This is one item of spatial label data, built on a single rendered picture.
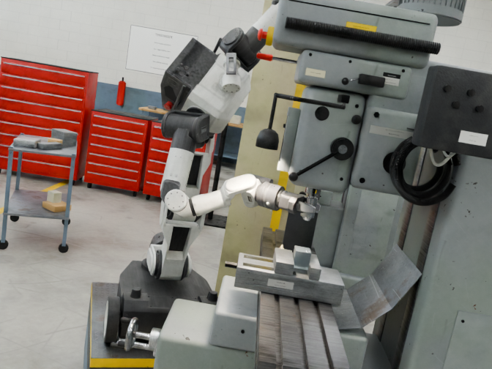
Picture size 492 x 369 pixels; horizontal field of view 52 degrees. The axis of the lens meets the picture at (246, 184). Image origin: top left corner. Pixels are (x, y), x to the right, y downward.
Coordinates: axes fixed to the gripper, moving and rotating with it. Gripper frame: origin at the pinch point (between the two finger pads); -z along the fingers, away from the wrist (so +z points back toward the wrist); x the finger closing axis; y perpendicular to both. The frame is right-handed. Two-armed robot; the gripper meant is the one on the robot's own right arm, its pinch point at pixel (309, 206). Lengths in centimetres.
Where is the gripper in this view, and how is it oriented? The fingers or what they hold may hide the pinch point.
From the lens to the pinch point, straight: 174.1
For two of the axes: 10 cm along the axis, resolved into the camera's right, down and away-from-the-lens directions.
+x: 4.5, -0.9, 8.9
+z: -8.7, -2.4, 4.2
